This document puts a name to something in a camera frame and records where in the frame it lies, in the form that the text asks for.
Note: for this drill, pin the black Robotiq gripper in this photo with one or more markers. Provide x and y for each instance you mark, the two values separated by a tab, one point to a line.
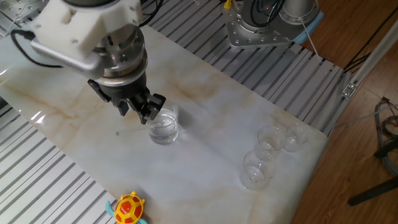
124	91

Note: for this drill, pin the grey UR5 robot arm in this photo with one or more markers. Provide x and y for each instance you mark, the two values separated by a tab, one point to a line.
298	7

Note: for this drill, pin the glass beaker with water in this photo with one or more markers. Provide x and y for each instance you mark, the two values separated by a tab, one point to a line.
163	133

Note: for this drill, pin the medium empty glass beaker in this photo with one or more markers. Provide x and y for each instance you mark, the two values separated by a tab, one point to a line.
270	143

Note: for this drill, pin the large empty glass beaker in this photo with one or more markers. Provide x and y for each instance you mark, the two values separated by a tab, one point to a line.
258	174

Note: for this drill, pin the silver force sensor flange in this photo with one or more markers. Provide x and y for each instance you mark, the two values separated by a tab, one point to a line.
124	59

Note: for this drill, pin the marble pattern board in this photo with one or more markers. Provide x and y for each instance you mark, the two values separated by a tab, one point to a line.
202	174

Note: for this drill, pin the yellow orange toy turtle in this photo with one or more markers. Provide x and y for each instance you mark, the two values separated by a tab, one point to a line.
129	210

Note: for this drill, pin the perforated metal plate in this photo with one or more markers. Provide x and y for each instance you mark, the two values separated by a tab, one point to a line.
15	9

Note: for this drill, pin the clear plastic cup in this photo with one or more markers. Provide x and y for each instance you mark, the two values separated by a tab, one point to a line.
295	140

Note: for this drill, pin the white zip tie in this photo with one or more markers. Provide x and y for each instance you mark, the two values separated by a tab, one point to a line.
308	34

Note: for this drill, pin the black stand leg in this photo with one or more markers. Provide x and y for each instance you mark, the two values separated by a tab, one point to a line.
373	191

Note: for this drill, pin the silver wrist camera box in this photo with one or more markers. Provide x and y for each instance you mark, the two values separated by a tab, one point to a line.
77	67

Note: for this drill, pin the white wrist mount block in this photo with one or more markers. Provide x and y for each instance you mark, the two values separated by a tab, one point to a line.
77	25

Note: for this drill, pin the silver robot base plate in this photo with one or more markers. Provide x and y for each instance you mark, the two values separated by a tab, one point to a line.
236	34

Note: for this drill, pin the aluminium frame post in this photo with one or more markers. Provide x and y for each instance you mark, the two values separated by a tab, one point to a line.
370	59

